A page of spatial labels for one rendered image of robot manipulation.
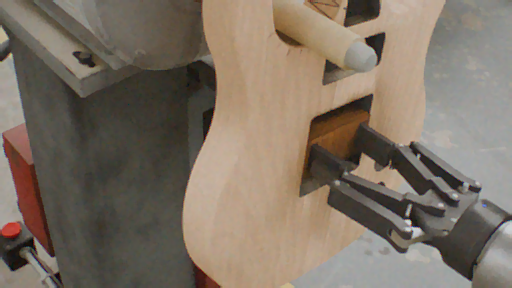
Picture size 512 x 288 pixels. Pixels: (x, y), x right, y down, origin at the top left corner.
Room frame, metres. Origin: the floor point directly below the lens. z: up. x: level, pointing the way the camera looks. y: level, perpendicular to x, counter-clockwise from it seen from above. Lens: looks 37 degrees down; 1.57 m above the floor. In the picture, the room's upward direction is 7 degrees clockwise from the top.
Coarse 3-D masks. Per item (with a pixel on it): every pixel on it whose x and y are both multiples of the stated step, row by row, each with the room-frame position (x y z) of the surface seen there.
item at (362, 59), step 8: (352, 48) 0.52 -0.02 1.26; (360, 48) 0.51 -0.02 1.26; (368, 48) 0.52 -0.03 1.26; (352, 56) 0.51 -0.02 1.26; (360, 56) 0.51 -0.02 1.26; (368, 56) 0.51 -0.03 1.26; (352, 64) 0.51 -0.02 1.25; (360, 64) 0.50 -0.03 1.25; (368, 64) 0.51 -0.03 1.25; (360, 72) 0.51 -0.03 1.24
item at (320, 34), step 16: (272, 0) 0.58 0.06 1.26; (288, 0) 0.58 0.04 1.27; (288, 16) 0.56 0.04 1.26; (304, 16) 0.55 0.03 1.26; (320, 16) 0.55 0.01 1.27; (288, 32) 0.55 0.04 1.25; (304, 32) 0.54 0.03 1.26; (320, 32) 0.53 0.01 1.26; (336, 32) 0.53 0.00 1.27; (352, 32) 0.53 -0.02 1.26; (320, 48) 0.53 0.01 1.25; (336, 48) 0.52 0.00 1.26; (336, 64) 0.52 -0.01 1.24
